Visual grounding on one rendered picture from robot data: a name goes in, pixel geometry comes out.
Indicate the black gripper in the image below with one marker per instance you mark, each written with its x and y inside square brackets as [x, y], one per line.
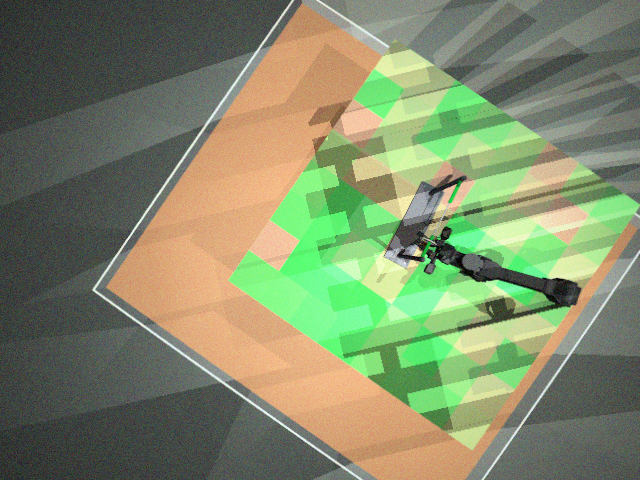
[445, 235]

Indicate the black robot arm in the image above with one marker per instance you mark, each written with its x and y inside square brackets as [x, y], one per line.
[482, 269]

